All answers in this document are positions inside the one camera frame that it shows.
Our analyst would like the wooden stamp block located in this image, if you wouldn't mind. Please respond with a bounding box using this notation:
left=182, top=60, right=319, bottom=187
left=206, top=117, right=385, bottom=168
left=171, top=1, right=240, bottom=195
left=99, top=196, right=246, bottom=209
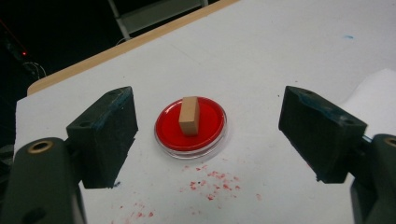
left=178, top=96, right=200, bottom=137

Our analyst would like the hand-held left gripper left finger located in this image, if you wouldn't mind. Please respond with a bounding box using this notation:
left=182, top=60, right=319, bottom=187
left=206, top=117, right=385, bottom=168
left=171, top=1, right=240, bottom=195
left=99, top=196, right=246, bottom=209
left=65, top=86, right=139, bottom=189

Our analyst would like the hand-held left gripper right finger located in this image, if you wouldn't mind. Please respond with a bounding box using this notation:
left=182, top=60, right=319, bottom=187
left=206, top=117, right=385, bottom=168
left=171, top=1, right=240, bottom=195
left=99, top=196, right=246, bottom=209
left=277, top=86, right=368, bottom=184

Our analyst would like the white metal desk frame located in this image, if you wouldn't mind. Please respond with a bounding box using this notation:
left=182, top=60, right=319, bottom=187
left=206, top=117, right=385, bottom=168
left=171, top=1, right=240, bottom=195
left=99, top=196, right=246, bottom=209
left=106, top=0, right=209, bottom=41

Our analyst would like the thin grey cable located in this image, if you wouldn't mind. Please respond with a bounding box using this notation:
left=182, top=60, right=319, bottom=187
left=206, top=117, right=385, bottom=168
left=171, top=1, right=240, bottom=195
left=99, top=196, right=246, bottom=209
left=21, top=61, right=48, bottom=80

